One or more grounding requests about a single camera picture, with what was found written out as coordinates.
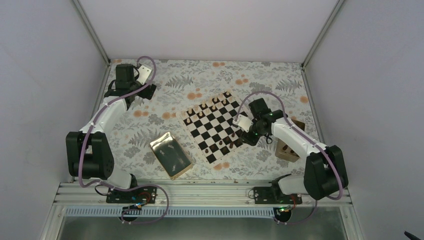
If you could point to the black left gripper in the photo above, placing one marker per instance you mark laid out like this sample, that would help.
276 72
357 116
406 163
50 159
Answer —
144 94

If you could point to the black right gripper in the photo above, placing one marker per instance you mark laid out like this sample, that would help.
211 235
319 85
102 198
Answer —
251 141

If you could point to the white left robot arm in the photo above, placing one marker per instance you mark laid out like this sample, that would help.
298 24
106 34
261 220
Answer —
89 155

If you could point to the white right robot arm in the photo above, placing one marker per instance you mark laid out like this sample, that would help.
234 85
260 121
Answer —
325 170

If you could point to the gold tin right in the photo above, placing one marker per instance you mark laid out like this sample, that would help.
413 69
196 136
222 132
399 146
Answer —
288 139

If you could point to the gold tin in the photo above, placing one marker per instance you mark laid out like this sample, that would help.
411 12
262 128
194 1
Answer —
171 155
288 139

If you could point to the black and white chessboard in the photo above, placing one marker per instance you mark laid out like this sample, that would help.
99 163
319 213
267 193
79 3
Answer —
211 121

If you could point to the floral patterned table mat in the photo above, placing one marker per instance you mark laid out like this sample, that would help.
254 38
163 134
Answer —
195 101

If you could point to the gold tin left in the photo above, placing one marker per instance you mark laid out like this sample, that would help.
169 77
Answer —
171 155

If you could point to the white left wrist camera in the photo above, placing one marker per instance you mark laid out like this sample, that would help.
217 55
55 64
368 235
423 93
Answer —
144 73

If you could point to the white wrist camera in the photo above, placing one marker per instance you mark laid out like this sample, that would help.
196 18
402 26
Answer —
144 73
243 122

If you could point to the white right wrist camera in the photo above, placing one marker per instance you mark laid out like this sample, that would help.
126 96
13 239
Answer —
243 122

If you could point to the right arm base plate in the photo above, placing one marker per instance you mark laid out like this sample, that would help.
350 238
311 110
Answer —
267 195

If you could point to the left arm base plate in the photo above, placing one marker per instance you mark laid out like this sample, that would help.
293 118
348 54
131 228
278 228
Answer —
142 195

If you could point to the aluminium rail frame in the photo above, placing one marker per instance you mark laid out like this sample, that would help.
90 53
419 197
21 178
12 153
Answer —
185 198

